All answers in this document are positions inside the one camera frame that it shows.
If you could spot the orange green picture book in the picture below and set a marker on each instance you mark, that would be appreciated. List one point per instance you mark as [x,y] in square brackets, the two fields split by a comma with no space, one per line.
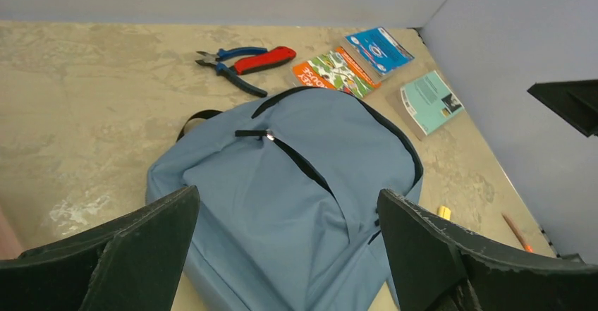
[335,70]

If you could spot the teal paperback book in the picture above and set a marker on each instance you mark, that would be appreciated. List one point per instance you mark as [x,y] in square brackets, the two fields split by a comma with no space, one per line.
[425,104]

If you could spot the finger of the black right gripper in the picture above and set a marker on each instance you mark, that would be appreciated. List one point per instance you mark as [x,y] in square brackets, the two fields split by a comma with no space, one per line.
[574,101]

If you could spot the blue student backpack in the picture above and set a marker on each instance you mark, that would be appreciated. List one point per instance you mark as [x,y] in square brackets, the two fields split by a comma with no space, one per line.
[288,191]

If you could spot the blue handled pliers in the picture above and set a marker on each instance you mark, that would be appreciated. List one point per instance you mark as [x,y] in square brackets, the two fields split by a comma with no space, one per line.
[217,62]

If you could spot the blue paperback book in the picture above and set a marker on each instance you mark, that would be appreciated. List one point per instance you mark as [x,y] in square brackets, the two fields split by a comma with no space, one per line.
[376,52]

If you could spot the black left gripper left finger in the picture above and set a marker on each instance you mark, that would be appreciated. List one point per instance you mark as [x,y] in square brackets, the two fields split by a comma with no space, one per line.
[133,262]

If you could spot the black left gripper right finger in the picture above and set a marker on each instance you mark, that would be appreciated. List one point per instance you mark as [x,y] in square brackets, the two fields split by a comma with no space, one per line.
[439,265]

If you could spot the red utility knife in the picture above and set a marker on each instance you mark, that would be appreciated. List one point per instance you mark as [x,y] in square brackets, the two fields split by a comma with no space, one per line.
[271,59]

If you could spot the orange pencil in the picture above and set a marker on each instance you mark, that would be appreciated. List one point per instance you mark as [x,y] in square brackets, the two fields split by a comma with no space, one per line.
[517,233]

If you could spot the yellow highlighter marker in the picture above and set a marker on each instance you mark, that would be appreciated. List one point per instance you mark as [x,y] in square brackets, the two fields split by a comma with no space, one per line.
[444,212]

